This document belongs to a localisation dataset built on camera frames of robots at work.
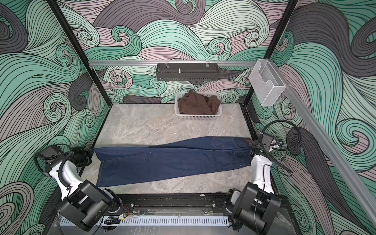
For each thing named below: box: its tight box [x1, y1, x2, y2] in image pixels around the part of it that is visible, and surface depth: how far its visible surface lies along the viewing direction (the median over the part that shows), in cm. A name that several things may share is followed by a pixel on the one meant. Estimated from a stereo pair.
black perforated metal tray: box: [155, 62, 220, 82], surface depth 97 cm
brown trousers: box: [177, 89, 222, 115], surface depth 112 cm
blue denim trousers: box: [94, 136, 254, 188], surface depth 89 cm
